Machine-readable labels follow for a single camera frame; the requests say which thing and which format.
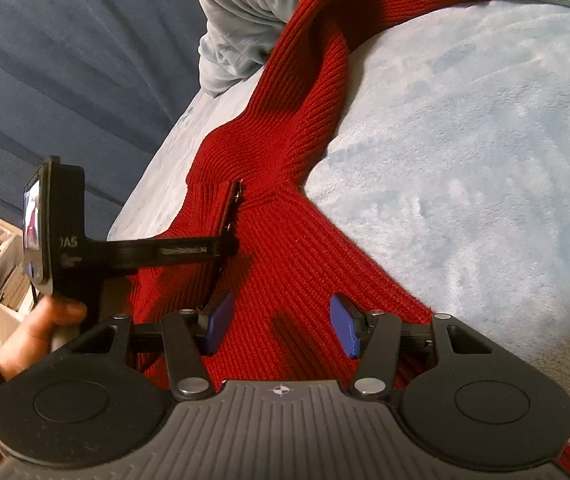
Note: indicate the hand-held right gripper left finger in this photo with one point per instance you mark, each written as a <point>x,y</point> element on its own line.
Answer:
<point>217,325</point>

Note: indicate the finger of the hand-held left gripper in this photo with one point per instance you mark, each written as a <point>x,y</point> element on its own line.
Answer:
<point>216,282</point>
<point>231,210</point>

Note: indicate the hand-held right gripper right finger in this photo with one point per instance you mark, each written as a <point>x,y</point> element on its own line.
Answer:
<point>345,327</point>

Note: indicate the red knit sweater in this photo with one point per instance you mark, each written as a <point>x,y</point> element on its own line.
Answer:
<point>290,260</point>

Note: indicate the person's left hand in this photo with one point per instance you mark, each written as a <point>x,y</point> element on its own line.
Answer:
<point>30,340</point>

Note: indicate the dark blue curtain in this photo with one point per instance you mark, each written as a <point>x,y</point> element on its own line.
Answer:
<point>65,60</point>

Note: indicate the grey-blue fleece blanket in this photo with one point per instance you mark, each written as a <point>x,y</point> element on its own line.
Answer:
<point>245,10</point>

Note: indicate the light blue bed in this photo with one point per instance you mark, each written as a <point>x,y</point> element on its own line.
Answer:
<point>465,160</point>

